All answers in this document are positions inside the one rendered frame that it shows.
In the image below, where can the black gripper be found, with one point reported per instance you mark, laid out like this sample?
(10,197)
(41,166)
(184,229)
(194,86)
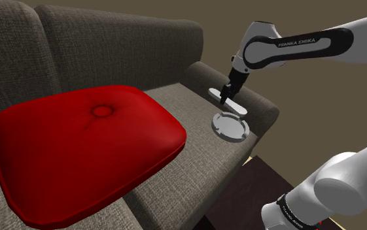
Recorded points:
(236,79)

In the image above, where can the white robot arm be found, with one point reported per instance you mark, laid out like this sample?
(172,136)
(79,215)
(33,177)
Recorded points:
(365,41)

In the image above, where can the white flat oblong remote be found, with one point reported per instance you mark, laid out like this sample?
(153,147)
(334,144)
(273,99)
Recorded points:
(237,106)

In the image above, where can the grey round ashtray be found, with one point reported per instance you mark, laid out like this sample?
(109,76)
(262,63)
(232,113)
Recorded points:
(231,125)

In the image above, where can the dark robot stand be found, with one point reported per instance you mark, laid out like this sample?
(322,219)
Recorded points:
(250,191)

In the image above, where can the grey fabric sofa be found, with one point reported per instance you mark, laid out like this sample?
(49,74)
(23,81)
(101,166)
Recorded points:
(113,47)

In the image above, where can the red button cushion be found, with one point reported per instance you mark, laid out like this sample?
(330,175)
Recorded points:
(74,149)

